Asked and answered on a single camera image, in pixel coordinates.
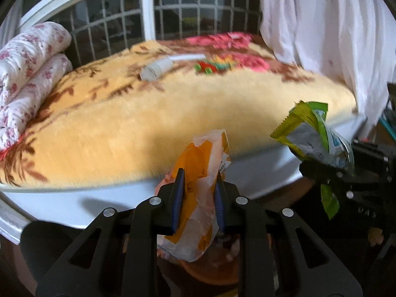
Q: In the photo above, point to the folded floral quilt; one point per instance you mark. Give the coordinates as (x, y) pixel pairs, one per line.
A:
(27, 74)

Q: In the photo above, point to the red green toy blocks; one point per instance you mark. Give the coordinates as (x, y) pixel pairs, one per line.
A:
(213, 65)

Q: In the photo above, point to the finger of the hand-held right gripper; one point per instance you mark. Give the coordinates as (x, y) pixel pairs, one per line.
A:
(312, 170)
(368, 151)

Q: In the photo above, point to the yellow floral blanket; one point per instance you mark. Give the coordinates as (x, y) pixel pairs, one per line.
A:
(185, 108)

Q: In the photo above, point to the metal window grille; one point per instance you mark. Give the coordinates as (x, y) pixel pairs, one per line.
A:
(117, 21)

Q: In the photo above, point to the pale grey cup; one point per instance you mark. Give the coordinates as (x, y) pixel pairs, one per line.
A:
(154, 69)

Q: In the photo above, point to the white paper tube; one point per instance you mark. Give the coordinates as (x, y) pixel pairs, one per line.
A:
(188, 57)

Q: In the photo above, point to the teal container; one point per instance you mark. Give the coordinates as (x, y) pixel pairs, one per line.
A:
(388, 126)

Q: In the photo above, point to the orange white snack bag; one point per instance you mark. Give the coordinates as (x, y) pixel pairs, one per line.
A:
(198, 173)

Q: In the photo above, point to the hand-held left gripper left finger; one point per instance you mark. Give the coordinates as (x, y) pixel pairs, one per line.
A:
(178, 198)

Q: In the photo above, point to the white bed base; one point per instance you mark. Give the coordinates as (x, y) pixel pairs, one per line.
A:
(92, 198)

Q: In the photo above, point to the white curtain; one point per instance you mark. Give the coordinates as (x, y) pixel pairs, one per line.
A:
(324, 37)

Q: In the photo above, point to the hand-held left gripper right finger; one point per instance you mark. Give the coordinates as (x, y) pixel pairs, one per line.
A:
(220, 204)

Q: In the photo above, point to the green snack wrapper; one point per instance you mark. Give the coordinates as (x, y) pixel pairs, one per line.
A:
(306, 136)

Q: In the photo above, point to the white window frame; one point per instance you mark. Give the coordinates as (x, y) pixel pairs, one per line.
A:
(147, 6)

